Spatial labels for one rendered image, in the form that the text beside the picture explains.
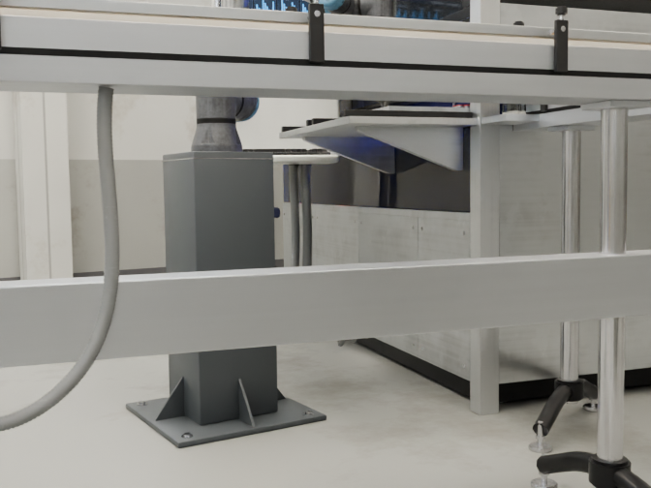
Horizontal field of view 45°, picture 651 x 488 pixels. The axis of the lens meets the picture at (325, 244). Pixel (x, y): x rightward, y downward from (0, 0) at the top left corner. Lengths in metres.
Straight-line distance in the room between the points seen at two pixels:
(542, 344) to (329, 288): 1.30
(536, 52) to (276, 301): 0.63
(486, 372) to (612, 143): 1.02
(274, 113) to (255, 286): 1.95
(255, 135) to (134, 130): 3.06
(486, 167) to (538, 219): 0.24
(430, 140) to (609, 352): 0.99
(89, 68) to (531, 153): 1.54
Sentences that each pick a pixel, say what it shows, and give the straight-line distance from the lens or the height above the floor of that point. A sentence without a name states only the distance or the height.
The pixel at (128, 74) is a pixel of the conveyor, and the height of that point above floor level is 0.86.
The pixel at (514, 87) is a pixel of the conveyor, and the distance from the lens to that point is 1.45.
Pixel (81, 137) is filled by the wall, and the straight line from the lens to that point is 6.04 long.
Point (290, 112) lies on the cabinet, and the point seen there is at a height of 0.98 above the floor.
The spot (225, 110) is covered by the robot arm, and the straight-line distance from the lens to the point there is 2.34.
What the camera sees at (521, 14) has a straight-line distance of 2.48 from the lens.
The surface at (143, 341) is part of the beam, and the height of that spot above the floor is 0.45.
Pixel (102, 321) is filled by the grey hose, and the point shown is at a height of 0.49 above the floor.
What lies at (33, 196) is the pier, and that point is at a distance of 5.68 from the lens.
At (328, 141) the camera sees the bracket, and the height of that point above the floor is 0.84.
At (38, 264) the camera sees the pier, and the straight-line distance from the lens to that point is 5.70.
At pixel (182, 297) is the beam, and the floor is 0.52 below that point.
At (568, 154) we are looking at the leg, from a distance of 2.26.
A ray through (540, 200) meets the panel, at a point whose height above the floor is 0.64.
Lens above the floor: 0.69
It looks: 4 degrees down
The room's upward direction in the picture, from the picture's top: 1 degrees counter-clockwise
